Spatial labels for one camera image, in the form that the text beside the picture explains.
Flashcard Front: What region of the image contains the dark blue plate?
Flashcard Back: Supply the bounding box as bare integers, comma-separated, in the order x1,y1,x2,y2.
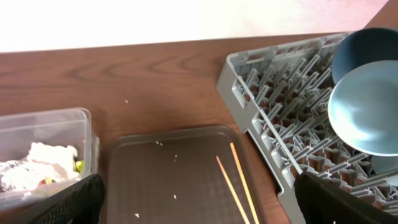
331,28,397,83

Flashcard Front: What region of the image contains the light blue rice bowl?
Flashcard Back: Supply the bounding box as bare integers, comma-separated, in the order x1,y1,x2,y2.
328,60,397,157

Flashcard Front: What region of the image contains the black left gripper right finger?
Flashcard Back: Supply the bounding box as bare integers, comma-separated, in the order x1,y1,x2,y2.
294,172,397,224

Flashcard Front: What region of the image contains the yellow green snack wrapper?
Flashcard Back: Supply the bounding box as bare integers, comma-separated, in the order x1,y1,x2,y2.
39,161,84,185

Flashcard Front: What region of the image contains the brown checkered serving tray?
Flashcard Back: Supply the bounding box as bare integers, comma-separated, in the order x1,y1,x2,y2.
104,126,267,223

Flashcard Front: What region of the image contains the white napkin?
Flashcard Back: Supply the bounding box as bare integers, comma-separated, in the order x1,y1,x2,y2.
1,142,82,192

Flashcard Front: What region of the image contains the clear plastic bin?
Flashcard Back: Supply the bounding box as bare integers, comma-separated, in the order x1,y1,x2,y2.
1,108,100,211

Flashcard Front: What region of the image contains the grey plastic dishwasher rack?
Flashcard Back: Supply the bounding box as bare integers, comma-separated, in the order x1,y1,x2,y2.
216,33,397,223

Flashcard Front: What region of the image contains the wooden chopstick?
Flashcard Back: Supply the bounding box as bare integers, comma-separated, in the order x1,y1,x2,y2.
216,156,250,224
229,142,259,224

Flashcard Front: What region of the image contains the light blue plastic cup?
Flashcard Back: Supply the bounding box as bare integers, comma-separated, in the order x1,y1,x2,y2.
371,156,397,174

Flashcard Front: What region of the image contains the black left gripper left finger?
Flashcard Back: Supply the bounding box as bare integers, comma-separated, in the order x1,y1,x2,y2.
6,174,105,224

